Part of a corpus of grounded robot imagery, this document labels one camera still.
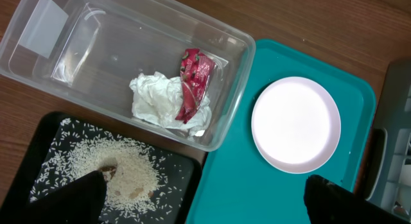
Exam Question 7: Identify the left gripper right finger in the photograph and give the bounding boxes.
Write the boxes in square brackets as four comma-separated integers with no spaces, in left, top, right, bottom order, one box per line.
[304,175,406,224]

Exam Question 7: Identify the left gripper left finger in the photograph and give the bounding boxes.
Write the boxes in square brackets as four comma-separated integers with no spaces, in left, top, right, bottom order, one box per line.
[1,171,107,224]

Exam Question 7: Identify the pink plate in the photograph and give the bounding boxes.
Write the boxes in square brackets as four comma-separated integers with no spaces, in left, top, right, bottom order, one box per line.
[251,76,342,174]

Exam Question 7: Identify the white napkin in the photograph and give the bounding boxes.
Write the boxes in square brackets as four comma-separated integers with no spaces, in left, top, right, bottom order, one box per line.
[129,72,212,137]

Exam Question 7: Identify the red snack wrapper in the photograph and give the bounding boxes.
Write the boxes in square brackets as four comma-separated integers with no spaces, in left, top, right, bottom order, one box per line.
[175,48,216,124]

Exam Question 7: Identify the grey dishwasher rack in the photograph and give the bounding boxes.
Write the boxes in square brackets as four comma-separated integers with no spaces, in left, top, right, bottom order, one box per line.
[365,57,410,223]

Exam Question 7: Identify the rice and food scraps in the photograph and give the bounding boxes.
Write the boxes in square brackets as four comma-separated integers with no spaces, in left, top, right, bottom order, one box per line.
[29,117,184,224]

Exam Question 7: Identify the teal serving tray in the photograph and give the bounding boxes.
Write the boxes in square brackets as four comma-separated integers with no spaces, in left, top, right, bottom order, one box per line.
[187,39,376,223]

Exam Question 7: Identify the clear plastic bin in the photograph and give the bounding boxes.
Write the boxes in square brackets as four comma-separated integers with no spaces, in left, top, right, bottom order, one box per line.
[1,0,256,151]

